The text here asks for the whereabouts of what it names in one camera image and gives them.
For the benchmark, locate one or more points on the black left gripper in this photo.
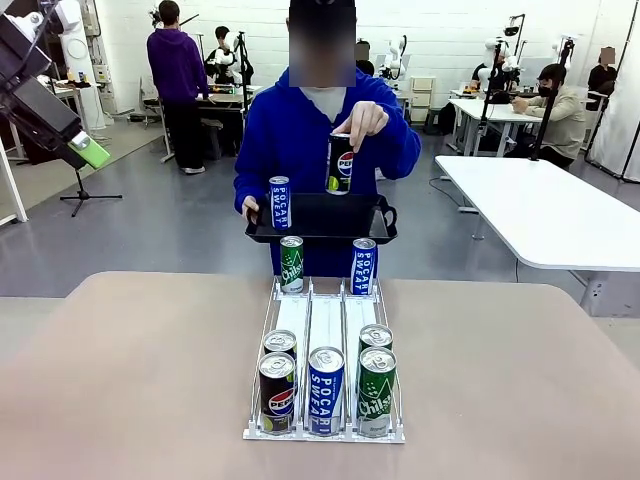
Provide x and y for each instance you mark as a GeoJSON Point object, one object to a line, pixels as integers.
{"type": "Point", "coordinates": [47, 112]}

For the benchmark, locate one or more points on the blue Pocari Sweat can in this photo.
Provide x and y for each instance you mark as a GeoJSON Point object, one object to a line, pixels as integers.
{"type": "Point", "coordinates": [363, 267]}
{"type": "Point", "coordinates": [280, 205]}
{"type": "Point", "coordinates": [326, 395]}

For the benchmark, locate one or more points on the black Pepsi can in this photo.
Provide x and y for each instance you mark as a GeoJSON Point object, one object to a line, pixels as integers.
{"type": "Point", "coordinates": [277, 395]}
{"type": "Point", "coordinates": [338, 170]}
{"type": "Point", "coordinates": [280, 341]}

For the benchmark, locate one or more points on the black plastic serving tray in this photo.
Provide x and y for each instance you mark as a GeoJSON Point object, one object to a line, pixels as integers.
{"type": "Point", "coordinates": [330, 220]}

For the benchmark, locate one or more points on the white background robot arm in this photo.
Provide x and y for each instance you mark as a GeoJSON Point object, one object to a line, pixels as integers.
{"type": "Point", "coordinates": [227, 55]}
{"type": "Point", "coordinates": [492, 57]}
{"type": "Point", "coordinates": [395, 55]}

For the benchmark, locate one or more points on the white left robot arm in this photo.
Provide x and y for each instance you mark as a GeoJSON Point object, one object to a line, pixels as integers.
{"type": "Point", "coordinates": [67, 12]}

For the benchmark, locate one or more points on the left forearm blue sleeve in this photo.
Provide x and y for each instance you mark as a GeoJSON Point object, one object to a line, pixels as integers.
{"type": "Point", "coordinates": [402, 150]}

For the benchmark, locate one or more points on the right forearm blue sleeve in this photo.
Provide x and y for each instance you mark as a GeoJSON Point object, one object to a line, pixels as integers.
{"type": "Point", "coordinates": [245, 185]}

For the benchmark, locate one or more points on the person in purple hoodie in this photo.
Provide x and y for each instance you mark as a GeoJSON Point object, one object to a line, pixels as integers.
{"type": "Point", "coordinates": [175, 65]}

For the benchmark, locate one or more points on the person in blue hoodie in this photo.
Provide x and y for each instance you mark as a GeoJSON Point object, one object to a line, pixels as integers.
{"type": "Point", "coordinates": [295, 135]}

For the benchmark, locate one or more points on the seated person beige jacket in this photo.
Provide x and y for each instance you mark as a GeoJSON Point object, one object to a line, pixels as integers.
{"type": "Point", "coordinates": [565, 120]}

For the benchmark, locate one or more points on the seated person black clothes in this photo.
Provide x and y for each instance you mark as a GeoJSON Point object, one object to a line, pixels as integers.
{"type": "Point", "coordinates": [602, 77]}

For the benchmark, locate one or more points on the person's right hand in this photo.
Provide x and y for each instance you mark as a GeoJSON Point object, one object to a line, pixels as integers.
{"type": "Point", "coordinates": [250, 207]}

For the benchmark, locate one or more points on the person's left hand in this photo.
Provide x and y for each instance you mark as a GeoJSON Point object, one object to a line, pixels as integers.
{"type": "Point", "coordinates": [367, 120]}

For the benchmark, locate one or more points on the black tripod stand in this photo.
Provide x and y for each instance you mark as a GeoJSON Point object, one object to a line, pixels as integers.
{"type": "Point", "coordinates": [82, 192]}

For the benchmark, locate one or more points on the white tower air conditioner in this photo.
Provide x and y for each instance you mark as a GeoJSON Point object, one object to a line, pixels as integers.
{"type": "Point", "coordinates": [82, 70]}

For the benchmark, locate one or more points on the wooden workbench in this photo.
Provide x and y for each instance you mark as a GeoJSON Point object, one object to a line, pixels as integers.
{"type": "Point", "coordinates": [227, 100]}

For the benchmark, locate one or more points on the green Chilsung cider can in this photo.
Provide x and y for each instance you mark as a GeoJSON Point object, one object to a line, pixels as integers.
{"type": "Point", "coordinates": [291, 270]}
{"type": "Point", "coordinates": [375, 336]}
{"type": "Point", "coordinates": [376, 400]}

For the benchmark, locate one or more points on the white can dispenser rack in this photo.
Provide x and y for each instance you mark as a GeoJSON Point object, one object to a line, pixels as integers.
{"type": "Point", "coordinates": [325, 315]}

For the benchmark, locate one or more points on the white drawer cabinet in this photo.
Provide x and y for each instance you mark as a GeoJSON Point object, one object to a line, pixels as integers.
{"type": "Point", "coordinates": [422, 95]}

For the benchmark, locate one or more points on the white desk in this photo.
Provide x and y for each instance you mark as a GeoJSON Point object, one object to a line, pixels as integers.
{"type": "Point", "coordinates": [480, 109]}

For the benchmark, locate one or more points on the large white table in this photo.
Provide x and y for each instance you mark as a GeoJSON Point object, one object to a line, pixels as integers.
{"type": "Point", "coordinates": [550, 215]}

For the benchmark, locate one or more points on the white curtain panel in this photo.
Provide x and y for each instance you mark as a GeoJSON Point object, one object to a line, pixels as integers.
{"type": "Point", "coordinates": [622, 100]}

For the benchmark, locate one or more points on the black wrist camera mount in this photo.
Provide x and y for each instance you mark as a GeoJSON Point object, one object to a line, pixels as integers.
{"type": "Point", "coordinates": [20, 55]}

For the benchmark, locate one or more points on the black camera pole stand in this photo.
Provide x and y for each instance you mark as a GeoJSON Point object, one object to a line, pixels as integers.
{"type": "Point", "coordinates": [550, 100]}

